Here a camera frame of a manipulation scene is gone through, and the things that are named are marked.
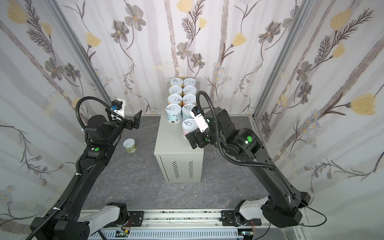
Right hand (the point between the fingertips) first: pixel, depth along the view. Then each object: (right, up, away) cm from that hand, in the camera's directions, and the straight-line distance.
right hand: (195, 127), depth 59 cm
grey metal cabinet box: (-9, -15, +7) cm, 19 cm away
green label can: (-43, -11, +37) cm, 58 cm away
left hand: (-31, +12, +7) cm, 34 cm away
